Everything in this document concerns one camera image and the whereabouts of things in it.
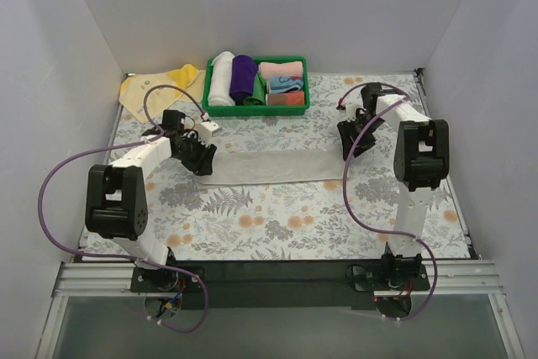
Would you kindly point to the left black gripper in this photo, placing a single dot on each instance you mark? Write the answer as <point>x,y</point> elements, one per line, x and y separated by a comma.
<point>197,155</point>

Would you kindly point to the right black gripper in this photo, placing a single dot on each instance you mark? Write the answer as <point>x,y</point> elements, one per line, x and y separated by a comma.
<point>357,134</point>

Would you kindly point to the grey towel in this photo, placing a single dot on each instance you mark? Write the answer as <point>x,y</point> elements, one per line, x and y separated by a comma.
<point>274,167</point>

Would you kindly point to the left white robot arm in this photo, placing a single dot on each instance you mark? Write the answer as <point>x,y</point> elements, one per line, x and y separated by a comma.
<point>116,206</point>

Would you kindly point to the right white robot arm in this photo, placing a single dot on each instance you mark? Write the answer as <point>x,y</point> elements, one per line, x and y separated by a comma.
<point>421,161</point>

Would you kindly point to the green plastic tray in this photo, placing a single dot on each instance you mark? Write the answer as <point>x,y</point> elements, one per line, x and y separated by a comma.
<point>262,110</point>

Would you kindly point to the white rolled towel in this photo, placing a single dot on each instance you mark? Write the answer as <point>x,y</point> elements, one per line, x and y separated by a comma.
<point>220,80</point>

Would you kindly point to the brown rolled towel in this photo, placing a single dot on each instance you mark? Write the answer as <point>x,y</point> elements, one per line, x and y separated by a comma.
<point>286,99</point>

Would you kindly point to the green rolled towel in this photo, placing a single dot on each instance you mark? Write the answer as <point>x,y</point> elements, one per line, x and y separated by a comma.
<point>258,96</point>

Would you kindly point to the floral table mat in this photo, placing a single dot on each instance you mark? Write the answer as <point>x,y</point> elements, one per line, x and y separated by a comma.
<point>308,220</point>

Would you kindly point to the blue patterned rolled towel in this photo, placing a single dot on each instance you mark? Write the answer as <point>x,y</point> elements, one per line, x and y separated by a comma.
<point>280,85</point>

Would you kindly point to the purple rolled towel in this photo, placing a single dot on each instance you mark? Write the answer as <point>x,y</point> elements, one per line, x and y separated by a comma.
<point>244,71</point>

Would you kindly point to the yellow towel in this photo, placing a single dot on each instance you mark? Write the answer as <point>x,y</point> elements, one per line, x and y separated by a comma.
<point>134,88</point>

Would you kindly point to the pink rolled towel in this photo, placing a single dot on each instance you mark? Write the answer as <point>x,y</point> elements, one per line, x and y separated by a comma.
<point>287,69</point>

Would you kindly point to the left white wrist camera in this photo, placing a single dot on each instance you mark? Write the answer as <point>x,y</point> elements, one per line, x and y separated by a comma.
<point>207,130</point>

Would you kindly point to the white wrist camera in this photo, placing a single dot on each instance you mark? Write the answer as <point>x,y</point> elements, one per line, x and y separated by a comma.
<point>207,130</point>
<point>351,111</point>

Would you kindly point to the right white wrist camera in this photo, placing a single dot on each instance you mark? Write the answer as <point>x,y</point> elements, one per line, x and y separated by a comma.
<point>351,111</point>

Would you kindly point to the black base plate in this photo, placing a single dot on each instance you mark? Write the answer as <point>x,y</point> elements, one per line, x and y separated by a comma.
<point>278,284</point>

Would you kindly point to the aluminium frame rail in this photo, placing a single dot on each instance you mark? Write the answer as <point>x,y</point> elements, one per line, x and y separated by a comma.
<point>112,279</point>

